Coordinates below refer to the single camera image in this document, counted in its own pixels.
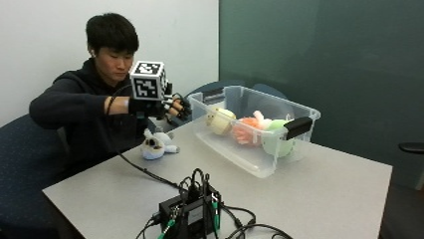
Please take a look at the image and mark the cream plush toy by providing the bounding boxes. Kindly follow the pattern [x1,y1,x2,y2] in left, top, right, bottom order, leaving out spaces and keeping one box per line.
[206,106,238,136]

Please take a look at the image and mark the white marker cube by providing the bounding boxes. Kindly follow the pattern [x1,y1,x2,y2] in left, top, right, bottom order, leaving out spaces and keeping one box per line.
[129,60,170,102]

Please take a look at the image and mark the white grey plush toy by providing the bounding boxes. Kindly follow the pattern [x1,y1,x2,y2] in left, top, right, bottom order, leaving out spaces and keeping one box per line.
[141,128,182,161]

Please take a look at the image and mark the clear plastic storage box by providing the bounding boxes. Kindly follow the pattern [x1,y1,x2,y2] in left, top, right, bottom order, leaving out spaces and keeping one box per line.
[187,85,321,179]

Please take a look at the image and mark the orange pink plush toy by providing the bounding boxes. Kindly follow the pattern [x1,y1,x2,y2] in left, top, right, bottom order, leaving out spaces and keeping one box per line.
[231,110,272,146]

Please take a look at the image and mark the the person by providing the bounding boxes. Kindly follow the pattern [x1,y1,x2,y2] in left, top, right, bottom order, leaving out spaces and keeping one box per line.
[28,12,162,173]

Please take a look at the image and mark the green plush toy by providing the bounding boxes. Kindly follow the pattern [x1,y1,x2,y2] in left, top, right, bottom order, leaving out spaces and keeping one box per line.
[260,119,296,158]

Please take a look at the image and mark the black electronics box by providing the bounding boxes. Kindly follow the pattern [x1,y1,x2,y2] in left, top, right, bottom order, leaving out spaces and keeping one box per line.
[158,185,222,239]

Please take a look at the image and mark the blue office chair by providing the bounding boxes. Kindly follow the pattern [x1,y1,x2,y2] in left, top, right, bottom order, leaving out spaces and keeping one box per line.
[0,114,71,239]

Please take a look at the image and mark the black chair armrest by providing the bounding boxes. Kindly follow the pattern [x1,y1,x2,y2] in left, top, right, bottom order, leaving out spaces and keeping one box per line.
[397,141,424,154]

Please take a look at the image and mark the black glove cable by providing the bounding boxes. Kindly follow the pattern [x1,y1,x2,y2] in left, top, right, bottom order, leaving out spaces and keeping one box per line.
[105,84,187,192]

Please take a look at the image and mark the black box latch handle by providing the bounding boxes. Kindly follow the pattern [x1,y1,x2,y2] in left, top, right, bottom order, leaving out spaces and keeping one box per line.
[283,117,313,140]

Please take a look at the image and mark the green connector cable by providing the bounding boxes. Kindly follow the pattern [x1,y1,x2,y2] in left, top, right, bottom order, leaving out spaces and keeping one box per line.
[157,218,178,239]

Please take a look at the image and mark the black cable on table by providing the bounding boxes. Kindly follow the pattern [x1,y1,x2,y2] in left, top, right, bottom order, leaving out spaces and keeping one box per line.
[219,204,293,239]

